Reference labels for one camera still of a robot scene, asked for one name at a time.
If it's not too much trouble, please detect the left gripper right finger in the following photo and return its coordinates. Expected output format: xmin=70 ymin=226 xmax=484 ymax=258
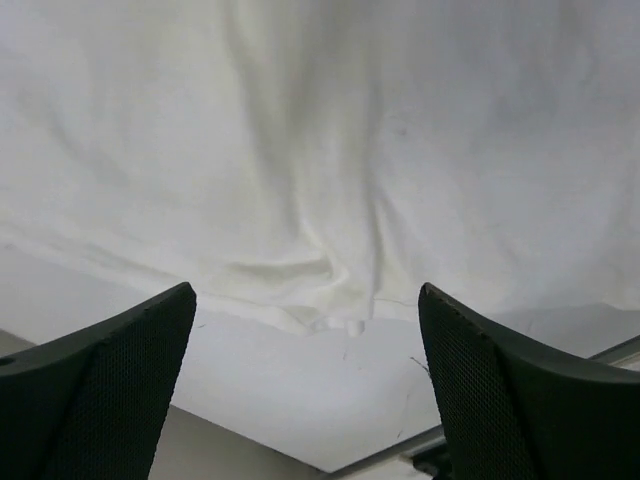
xmin=418 ymin=284 xmax=639 ymax=479

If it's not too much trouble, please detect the aluminium table edge rail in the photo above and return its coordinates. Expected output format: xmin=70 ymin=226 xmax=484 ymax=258
xmin=320 ymin=336 xmax=639 ymax=479

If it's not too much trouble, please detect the white tank top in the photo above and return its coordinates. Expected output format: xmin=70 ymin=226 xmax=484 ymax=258
xmin=0 ymin=0 xmax=640 ymax=339

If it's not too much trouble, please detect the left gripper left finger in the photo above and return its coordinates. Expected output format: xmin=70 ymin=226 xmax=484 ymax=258
xmin=1 ymin=282 xmax=196 ymax=479

